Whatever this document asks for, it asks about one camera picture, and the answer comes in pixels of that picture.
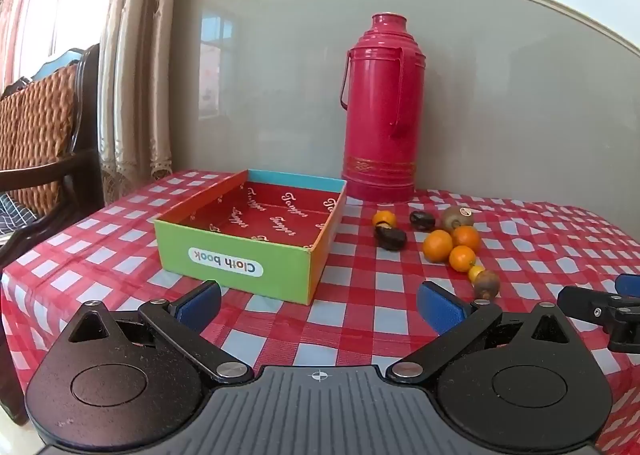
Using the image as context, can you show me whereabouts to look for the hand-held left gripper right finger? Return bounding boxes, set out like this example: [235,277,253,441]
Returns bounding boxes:
[386,280,574,384]

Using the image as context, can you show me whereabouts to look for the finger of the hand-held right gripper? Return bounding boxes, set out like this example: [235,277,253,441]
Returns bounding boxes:
[557,285,640,354]
[615,273,640,297]

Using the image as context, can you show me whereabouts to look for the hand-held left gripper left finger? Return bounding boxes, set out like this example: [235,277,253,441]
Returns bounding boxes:
[65,279,254,384]

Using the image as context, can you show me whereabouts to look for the colourful cardboard box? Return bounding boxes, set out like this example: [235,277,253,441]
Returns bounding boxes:
[153,168,348,306]

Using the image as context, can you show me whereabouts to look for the round brown fruit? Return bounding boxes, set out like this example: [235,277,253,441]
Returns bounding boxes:
[474,270,500,299]

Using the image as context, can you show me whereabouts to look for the brown kiwi with sticker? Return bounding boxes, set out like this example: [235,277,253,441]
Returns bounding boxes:
[441,206,475,231]

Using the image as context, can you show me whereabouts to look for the red checkered tablecloth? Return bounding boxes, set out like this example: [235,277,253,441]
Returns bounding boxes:
[0,169,640,455]

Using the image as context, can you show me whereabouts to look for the red thermos flask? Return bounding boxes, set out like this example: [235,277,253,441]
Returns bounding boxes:
[340,12,427,202]

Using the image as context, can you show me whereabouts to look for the dark checked cloth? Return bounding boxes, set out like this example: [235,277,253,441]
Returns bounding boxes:
[0,192,40,237]

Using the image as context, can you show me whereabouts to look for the dark wooden chair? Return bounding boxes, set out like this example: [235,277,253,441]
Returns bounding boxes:
[0,42,107,266]

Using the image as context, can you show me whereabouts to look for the beige lace curtain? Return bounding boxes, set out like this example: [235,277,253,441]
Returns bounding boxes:
[99,0,185,208]

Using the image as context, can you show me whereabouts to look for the blue cushion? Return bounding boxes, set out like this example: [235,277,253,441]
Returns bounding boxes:
[36,48,85,70]

